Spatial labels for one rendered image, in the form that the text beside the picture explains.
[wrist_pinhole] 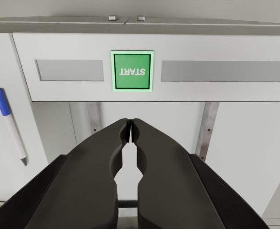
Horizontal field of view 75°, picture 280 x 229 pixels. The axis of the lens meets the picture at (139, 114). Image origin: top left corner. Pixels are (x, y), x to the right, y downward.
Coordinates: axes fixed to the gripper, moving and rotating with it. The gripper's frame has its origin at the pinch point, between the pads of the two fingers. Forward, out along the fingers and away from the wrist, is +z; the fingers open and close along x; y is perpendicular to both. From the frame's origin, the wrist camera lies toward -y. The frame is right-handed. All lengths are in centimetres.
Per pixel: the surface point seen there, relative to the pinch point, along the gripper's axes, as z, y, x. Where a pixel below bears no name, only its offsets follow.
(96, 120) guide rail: 25.7, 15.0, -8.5
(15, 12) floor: 111, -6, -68
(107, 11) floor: 111, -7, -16
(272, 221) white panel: 28, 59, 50
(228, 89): 14.7, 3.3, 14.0
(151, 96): 14.7, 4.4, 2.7
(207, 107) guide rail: 26.8, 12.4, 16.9
